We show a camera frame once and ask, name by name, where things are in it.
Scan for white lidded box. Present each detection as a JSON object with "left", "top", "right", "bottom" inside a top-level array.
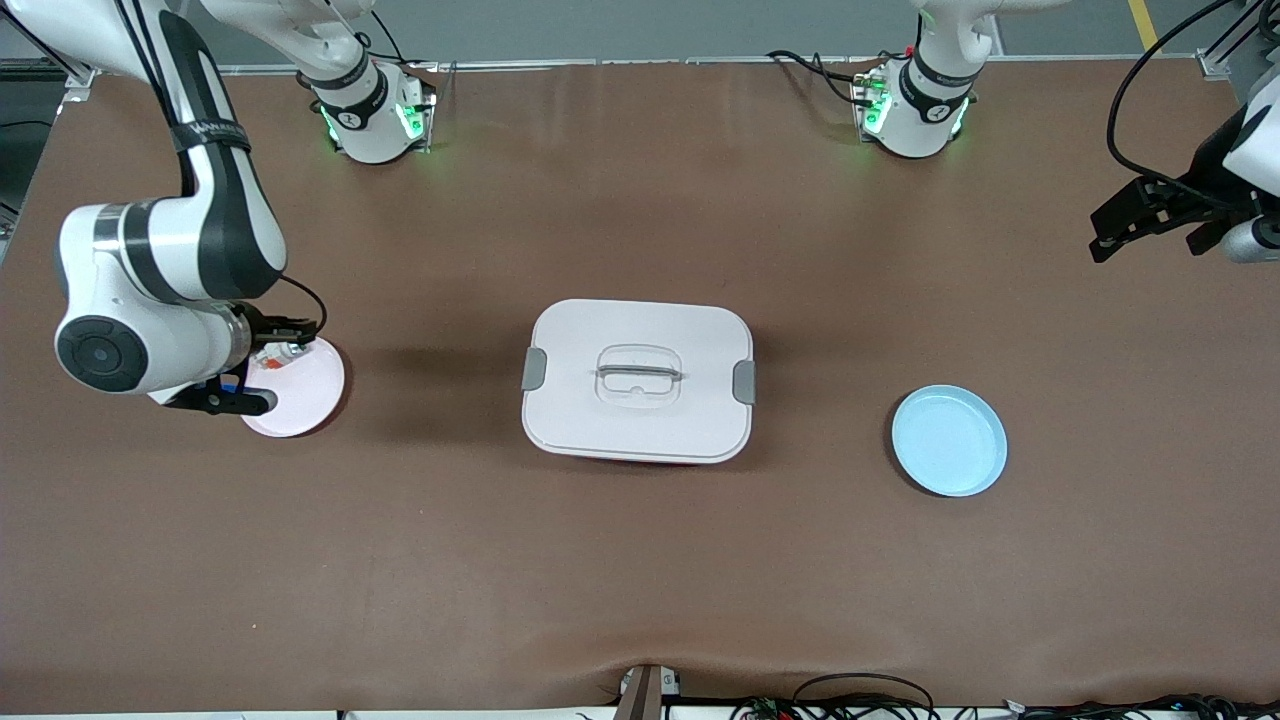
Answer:
[{"left": 520, "top": 298, "right": 757, "bottom": 466}]

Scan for pink round plate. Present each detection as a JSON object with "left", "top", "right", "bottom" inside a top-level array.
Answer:
[{"left": 240, "top": 335, "right": 347, "bottom": 439}]

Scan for light blue round plate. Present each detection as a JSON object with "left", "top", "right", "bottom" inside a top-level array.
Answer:
[{"left": 891, "top": 385, "right": 1009, "bottom": 498}]

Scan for brown table mat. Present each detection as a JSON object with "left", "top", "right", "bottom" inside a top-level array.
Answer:
[{"left": 0, "top": 58, "right": 1280, "bottom": 716}]

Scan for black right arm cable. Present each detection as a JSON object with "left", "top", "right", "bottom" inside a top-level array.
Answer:
[{"left": 115, "top": 0, "right": 328, "bottom": 336}]

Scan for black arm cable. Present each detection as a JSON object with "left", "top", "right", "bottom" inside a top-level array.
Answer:
[
  {"left": 1105, "top": 0, "right": 1251, "bottom": 209},
  {"left": 115, "top": 0, "right": 328, "bottom": 336}
]

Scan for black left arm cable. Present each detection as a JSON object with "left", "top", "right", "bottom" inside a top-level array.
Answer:
[{"left": 1105, "top": 0, "right": 1251, "bottom": 209}]

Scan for aluminium frame profile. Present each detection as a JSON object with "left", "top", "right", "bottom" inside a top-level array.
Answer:
[
  {"left": 0, "top": 30, "right": 101, "bottom": 103},
  {"left": 1195, "top": 0, "right": 1280, "bottom": 83}
]

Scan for black base cables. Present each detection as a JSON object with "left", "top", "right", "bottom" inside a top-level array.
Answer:
[{"left": 766, "top": 48, "right": 873, "bottom": 107}]

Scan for metal table edge rail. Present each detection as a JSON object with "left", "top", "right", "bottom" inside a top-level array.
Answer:
[{"left": 215, "top": 55, "right": 1201, "bottom": 79}]

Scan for brown camera mount bracket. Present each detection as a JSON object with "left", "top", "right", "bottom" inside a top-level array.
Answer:
[{"left": 614, "top": 663, "right": 682, "bottom": 720}]

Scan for black cable bundle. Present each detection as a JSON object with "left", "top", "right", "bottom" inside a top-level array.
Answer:
[{"left": 730, "top": 672, "right": 1280, "bottom": 720}]

